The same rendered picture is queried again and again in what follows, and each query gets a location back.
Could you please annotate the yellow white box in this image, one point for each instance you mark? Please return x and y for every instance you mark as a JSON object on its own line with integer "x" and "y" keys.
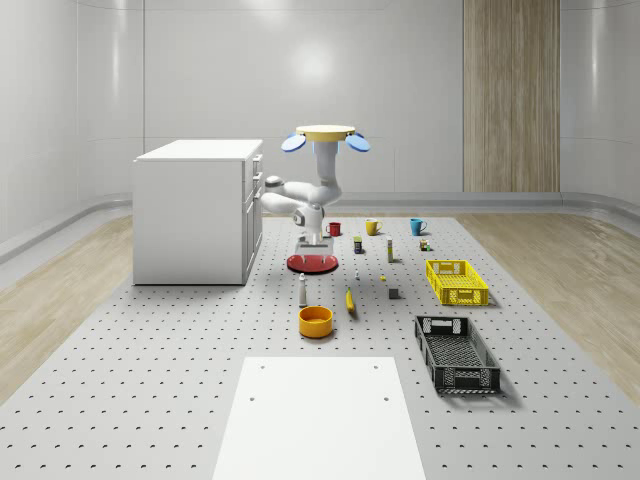
{"x": 390, "y": 250}

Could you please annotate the banana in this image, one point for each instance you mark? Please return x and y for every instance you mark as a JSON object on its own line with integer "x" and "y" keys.
{"x": 350, "y": 300}

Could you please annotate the flat-sided can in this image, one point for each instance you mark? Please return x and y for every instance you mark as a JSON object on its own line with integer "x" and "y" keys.
{"x": 358, "y": 245}

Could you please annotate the yellow basket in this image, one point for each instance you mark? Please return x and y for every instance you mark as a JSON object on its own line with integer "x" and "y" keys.
{"x": 457, "y": 290}

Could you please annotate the blue mug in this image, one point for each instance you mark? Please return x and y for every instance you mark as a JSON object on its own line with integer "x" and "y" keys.
{"x": 416, "y": 227}

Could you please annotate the grey cube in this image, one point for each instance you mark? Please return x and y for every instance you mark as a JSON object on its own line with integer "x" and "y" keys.
{"x": 394, "y": 293}

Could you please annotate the puzzle cube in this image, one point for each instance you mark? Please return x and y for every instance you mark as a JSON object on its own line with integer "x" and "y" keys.
{"x": 425, "y": 245}

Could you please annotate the yellow mug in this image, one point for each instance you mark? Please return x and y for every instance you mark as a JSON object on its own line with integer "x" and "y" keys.
{"x": 371, "y": 227}

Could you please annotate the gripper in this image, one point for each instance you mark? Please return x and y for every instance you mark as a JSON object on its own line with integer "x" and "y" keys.
{"x": 315, "y": 246}

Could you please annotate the red mug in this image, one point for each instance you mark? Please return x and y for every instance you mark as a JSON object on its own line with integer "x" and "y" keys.
{"x": 334, "y": 229}

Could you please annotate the white cabinet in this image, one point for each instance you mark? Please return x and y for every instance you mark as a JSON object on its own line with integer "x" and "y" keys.
{"x": 190, "y": 220}

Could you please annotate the white board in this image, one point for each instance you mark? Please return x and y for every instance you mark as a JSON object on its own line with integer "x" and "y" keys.
{"x": 320, "y": 420}

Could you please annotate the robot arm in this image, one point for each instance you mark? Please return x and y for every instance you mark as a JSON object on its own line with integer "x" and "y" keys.
{"x": 327, "y": 170}

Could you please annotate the yellow bowl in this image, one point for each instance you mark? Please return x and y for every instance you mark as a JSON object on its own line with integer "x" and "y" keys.
{"x": 315, "y": 325}

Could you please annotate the dark grey basket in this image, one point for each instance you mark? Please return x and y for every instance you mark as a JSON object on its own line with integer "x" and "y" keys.
{"x": 460, "y": 355}

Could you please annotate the red plate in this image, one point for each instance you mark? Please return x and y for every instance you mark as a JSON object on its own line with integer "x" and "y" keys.
{"x": 312, "y": 265}

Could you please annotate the small white bottle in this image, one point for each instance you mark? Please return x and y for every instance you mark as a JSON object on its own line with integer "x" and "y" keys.
{"x": 302, "y": 292}

